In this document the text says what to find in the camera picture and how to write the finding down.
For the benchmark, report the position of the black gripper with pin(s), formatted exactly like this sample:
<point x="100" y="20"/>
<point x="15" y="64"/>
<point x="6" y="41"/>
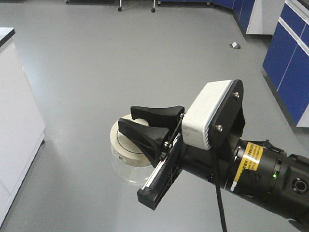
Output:
<point x="213" y="165"/>

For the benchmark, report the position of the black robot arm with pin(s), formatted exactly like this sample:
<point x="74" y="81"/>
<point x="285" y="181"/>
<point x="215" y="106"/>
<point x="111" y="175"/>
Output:
<point x="253" y="170"/>

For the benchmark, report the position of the blue lab bench cabinets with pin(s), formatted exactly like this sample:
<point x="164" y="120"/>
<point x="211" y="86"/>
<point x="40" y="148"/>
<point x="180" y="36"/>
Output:
<point x="287" y="60"/>

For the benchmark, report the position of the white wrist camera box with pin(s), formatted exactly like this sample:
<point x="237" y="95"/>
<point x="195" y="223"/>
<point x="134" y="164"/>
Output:
<point x="196" y="121"/>

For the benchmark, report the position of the glass jar with cream lid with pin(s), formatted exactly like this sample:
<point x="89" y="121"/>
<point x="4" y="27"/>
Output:
<point x="128" y="161"/>

